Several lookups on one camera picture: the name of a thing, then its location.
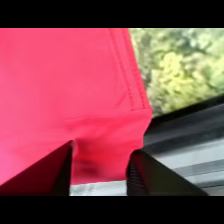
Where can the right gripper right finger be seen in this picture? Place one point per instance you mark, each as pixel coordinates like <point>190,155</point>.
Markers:
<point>156,180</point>

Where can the red garment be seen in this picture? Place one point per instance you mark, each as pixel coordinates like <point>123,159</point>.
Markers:
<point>66,93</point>

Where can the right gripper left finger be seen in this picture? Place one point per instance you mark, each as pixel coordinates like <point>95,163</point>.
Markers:
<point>50,176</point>

